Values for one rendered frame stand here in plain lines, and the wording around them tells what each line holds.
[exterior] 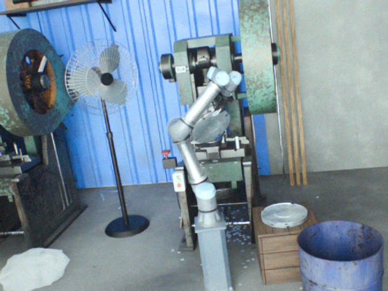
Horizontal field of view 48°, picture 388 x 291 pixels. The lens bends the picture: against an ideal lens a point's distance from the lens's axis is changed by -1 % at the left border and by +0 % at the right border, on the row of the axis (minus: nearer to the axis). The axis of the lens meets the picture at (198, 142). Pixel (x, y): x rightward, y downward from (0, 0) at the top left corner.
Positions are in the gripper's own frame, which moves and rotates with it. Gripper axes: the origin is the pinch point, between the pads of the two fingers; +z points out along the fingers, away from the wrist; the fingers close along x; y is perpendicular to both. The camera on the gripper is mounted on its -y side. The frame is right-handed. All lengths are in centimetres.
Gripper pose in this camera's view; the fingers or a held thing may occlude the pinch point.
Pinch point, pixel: (214, 113)
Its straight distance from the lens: 282.3
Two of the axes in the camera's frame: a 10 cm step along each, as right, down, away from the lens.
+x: 5.8, 7.5, -3.2
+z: -3.9, 6.0, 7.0
